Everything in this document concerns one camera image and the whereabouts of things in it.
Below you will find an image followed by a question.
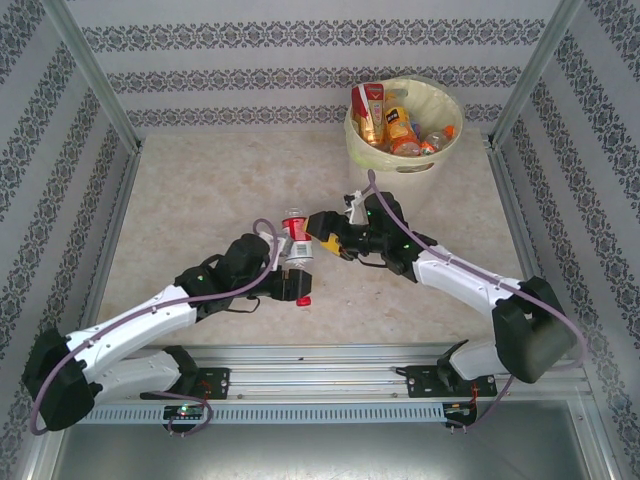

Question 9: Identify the red capped water bottle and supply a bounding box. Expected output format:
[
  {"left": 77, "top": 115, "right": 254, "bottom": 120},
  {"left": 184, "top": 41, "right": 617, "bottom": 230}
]
[{"left": 279, "top": 204, "right": 317, "bottom": 308}]

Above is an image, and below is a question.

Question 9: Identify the orange label bottle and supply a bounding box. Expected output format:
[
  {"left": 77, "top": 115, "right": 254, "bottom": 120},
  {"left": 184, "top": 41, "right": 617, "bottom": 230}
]
[{"left": 418, "top": 123, "right": 457, "bottom": 155}]

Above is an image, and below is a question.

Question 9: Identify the red gold label bottle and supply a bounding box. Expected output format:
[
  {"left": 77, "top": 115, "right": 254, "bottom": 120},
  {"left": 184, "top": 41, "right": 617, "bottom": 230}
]
[{"left": 349, "top": 82, "right": 387, "bottom": 147}]

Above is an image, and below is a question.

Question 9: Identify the cream plastic bin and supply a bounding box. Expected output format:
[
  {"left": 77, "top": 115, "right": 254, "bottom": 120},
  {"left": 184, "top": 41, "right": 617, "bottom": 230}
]
[{"left": 343, "top": 74, "right": 465, "bottom": 209}]

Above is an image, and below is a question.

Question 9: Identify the pale yellow bin liner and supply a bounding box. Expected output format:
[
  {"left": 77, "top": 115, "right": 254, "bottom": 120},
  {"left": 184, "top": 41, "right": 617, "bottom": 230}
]
[{"left": 344, "top": 74, "right": 465, "bottom": 171}]

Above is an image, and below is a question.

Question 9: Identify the grey metal sheet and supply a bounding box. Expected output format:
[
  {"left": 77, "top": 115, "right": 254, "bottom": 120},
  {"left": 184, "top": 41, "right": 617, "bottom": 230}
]
[{"left": 49, "top": 422, "right": 614, "bottom": 480}]

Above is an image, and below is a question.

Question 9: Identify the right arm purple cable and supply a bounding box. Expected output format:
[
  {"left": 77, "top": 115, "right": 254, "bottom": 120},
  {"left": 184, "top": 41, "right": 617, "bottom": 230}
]
[{"left": 367, "top": 169, "right": 589, "bottom": 435}]

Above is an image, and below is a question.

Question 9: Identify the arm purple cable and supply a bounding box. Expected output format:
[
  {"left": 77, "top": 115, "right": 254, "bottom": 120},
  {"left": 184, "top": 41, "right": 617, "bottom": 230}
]
[
  {"left": 367, "top": 169, "right": 589, "bottom": 435},
  {"left": 29, "top": 218, "right": 281, "bottom": 436}
]

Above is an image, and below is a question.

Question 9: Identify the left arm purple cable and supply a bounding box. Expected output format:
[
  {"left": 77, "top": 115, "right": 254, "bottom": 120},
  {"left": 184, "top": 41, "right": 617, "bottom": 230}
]
[{"left": 29, "top": 218, "right": 281, "bottom": 436}]

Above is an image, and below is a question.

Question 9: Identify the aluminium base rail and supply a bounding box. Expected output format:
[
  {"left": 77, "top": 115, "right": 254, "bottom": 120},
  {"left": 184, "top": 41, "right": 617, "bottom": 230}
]
[{"left": 89, "top": 343, "right": 589, "bottom": 401}]

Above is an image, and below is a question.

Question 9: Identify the slotted grey cable duct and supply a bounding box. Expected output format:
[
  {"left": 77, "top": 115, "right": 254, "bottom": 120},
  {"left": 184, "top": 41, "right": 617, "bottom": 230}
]
[{"left": 79, "top": 402, "right": 447, "bottom": 424}]

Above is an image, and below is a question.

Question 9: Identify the aluminium side rail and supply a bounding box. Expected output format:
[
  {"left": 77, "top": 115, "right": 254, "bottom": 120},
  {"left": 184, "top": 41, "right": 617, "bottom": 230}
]
[
  {"left": 69, "top": 149, "right": 144, "bottom": 364},
  {"left": 487, "top": 142, "right": 571, "bottom": 361}
]

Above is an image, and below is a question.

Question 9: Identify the aluminium frame post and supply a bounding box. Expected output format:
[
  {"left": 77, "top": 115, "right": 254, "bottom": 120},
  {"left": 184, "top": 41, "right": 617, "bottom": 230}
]
[
  {"left": 14, "top": 429, "right": 69, "bottom": 480},
  {"left": 574, "top": 397, "right": 626, "bottom": 480},
  {"left": 39, "top": 0, "right": 144, "bottom": 154},
  {"left": 489, "top": 0, "right": 586, "bottom": 149}
]

